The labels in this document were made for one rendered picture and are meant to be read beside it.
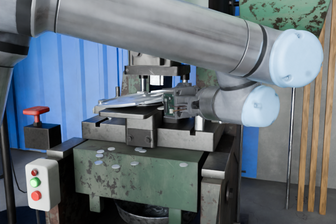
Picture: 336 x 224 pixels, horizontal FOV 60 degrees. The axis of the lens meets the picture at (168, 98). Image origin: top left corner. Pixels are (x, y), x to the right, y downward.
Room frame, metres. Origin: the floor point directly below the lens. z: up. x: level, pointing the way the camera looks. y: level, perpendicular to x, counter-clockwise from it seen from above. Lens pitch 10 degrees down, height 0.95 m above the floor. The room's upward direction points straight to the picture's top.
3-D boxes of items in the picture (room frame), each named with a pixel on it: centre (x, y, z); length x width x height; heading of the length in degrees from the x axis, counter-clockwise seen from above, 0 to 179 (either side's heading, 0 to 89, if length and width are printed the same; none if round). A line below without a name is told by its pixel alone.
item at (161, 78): (1.02, 0.04, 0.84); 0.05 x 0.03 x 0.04; 73
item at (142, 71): (1.03, 0.03, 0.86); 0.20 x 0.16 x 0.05; 73
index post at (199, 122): (0.85, -0.10, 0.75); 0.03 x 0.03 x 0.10; 73
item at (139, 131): (0.86, 0.09, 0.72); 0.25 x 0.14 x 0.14; 163
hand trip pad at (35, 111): (0.91, 0.42, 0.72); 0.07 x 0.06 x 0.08; 163
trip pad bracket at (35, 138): (0.90, 0.40, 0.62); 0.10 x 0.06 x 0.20; 73
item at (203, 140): (1.03, 0.03, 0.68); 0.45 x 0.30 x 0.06; 73
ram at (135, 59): (0.99, 0.05, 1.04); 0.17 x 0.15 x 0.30; 163
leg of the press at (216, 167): (1.08, -0.26, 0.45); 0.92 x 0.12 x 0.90; 163
